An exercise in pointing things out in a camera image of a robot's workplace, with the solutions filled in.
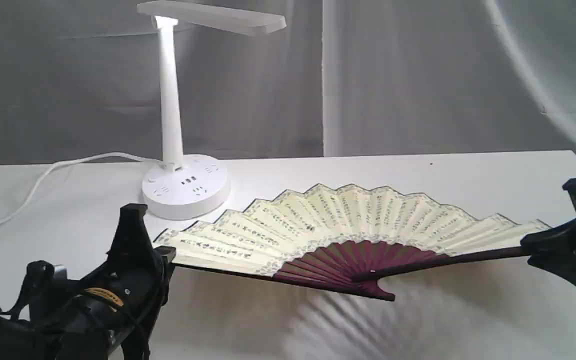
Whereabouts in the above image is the cream paper folding fan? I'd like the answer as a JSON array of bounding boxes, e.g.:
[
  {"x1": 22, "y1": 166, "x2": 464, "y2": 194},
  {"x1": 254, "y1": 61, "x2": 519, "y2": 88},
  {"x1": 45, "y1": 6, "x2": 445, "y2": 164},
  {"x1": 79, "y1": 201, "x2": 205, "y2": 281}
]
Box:
[{"x1": 152, "y1": 184, "x2": 550, "y2": 301}]

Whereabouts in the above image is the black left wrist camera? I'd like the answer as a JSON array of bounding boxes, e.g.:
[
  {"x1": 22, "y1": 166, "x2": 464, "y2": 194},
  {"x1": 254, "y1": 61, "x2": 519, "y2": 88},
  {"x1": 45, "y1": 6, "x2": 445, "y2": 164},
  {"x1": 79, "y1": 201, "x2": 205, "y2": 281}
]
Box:
[{"x1": 1, "y1": 260, "x2": 74, "y2": 322}]

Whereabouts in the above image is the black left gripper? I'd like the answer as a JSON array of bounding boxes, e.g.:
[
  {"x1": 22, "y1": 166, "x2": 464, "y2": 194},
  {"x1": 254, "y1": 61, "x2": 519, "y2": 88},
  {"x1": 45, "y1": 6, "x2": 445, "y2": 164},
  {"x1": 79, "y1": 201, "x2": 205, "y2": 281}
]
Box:
[{"x1": 31, "y1": 203, "x2": 175, "y2": 360}]

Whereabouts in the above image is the white desk lamp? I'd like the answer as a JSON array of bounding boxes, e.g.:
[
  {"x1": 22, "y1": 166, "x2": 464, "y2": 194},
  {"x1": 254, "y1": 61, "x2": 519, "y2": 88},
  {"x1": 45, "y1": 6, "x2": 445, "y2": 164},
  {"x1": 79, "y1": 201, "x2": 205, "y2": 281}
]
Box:
[{"x1": 136, "y1": 0, "x2": 287, "y2": 221}]

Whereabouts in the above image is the white backdrop curtain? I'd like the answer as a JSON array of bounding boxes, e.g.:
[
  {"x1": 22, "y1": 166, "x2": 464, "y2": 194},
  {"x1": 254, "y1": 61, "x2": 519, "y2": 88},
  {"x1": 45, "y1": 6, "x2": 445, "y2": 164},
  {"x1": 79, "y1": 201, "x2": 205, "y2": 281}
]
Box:
[{"x1": 0, "y1": 0, "x2": 576, "y2": 165}]

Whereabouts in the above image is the white power cable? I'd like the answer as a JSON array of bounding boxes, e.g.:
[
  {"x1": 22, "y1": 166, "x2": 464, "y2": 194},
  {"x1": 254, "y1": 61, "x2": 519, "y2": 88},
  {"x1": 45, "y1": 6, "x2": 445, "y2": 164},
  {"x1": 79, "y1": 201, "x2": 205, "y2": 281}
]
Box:
[{"x1": 0, "y1": 152, "x2": 161, "y2": 233}]

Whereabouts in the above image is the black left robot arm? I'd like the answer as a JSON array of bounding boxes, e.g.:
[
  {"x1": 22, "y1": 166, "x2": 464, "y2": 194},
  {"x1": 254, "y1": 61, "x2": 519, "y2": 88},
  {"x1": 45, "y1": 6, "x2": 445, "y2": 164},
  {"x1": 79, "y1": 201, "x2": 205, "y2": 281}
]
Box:
[{"x1": 0, "y1": 203, "x2": 176, "y2": 360}]

